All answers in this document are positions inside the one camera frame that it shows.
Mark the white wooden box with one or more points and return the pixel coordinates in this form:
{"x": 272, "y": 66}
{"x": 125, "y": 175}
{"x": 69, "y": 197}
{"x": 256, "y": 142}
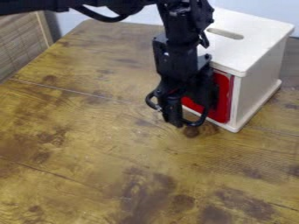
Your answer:
{"x": 248, "y": 46}

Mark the red drawer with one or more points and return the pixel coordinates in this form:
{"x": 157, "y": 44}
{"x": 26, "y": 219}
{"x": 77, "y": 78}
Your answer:
{"x": 220, "y": 114}

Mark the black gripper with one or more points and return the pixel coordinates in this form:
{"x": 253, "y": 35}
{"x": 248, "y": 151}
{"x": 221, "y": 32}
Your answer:
{"x": 184, "y": 71}

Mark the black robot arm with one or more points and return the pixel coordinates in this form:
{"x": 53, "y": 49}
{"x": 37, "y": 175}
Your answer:
{"x": 186, "y": 19}

